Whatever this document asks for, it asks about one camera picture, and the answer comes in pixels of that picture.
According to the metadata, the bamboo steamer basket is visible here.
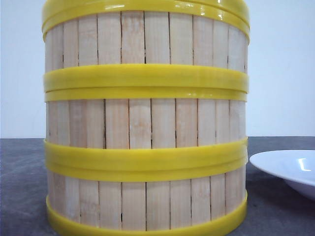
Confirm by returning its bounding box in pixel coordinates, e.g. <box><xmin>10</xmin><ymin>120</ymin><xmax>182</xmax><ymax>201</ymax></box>
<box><xmin>42</xmin><ymin>8</ymin><xmax>250</xmax><ymax>100</ymax></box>
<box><xmin>45</xmin><ymin>147</ymin><xmax>248</xmax><ymax>236</ymax></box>
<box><xmin>44</xmin><ymin>98</ymin><xmax>247</xmax><ymax>175</ymax></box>

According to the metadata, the bamboo steamer lid yellow rim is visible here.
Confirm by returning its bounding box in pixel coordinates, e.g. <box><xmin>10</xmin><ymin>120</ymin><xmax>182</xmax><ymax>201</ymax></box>
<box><xmin>42</xmin><ymin>0</ymin><xmax>250</xmax><ymax>24</ymax></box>

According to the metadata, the white plate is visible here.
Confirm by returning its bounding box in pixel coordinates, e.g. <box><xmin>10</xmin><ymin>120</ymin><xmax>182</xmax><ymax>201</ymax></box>
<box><xmin>250</xmin><ymin>150</ymin><xmax>315</xmax><ymax>200</ymax></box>

